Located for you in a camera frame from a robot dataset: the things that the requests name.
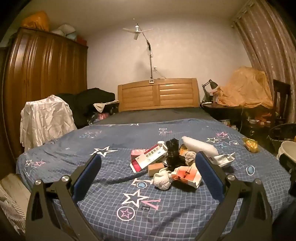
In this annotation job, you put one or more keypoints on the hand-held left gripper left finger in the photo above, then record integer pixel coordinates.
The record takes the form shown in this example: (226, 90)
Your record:
(91, 168)

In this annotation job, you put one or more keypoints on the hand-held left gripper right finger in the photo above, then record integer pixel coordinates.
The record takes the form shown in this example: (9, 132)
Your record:
(208, 173)

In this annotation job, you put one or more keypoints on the white plastic bucket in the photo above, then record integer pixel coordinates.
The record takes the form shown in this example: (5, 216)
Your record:
(288, 148)

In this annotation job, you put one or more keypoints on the black patterned wrapper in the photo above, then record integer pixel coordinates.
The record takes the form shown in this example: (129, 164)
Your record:
(173, 150)

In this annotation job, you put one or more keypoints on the white medicine box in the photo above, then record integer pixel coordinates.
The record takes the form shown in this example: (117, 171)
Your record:
(150, 158)

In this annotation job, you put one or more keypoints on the crumpled white carton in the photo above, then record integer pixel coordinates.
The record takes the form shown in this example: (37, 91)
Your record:
(222, 159)

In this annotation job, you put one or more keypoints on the orange and white packet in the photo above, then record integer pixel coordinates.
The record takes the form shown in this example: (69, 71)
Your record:
(187, 176)

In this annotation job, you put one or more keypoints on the white plastic bag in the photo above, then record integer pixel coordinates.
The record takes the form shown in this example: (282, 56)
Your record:
(198, 144)

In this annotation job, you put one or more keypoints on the dark round chair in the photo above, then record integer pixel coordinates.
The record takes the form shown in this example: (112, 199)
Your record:
(281, 133)

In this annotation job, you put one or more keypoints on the orange wrapper piece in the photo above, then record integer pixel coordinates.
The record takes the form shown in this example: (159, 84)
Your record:
(182, 149)

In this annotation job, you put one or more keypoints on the yellow snack packet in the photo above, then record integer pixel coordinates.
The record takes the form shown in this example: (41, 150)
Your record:
(251, 144)

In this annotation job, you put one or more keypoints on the dark low table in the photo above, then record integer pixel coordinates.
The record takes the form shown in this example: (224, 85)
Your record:
(254, 132)

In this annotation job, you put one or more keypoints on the white sock ball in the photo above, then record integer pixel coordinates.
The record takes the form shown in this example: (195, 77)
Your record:
(161, 179)

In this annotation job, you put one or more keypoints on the red carton box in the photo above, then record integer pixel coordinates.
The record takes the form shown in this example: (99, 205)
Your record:
(136, 153)

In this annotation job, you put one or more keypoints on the red patterned bag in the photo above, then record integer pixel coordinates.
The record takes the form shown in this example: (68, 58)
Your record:
(99, 117)

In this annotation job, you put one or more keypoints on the brown rectangular block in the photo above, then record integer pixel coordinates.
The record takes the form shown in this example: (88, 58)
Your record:
(156, 169)

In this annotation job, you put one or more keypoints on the small white cap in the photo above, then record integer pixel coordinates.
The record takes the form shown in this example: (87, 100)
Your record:
(162, 144)

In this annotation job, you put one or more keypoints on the cream garment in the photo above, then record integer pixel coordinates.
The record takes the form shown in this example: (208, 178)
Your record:
(99, 106)

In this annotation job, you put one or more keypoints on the dark wooden desk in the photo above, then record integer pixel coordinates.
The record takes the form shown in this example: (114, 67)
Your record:
(222, 110)

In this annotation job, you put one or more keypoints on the black clothes pile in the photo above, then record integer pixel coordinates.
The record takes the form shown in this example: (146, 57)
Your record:
(81, 102)

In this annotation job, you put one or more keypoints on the dark wooden chair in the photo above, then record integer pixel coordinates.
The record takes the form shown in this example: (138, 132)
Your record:
(281, 95)

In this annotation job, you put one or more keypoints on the wrinkled white cloth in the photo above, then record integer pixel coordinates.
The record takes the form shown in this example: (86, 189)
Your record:
(44, 118)

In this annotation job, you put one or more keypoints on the grey bed sheet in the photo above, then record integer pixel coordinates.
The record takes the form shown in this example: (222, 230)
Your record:
(157, 115)

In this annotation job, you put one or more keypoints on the orange cloth cover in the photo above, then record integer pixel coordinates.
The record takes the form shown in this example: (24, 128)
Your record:
(245, 88)

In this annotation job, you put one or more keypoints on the light wooden headboard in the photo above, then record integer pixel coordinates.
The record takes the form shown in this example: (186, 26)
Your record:
(138, 95)

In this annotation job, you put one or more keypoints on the black desk lamp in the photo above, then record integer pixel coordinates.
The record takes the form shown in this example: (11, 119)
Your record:
(212, 84)

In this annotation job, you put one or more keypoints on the striped cloth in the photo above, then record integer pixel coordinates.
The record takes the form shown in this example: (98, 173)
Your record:
(10, 206)

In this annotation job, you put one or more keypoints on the brown wooden wardrobe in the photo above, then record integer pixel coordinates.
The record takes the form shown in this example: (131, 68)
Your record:
(44, 67)

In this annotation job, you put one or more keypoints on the small red box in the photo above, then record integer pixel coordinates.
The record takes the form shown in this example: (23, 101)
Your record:
(81, 40)

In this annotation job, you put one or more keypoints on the patterned beige curtain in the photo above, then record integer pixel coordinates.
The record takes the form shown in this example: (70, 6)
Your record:
(266, 34)

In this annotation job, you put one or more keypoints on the white plastic bags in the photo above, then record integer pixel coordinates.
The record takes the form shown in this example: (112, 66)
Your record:
(64, 32)

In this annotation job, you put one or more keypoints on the white ceiling fan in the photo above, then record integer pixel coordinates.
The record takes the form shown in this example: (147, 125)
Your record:
(137, 31)

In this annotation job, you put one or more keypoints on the orange plastic bag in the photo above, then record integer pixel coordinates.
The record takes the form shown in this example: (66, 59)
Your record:
(37, 22)

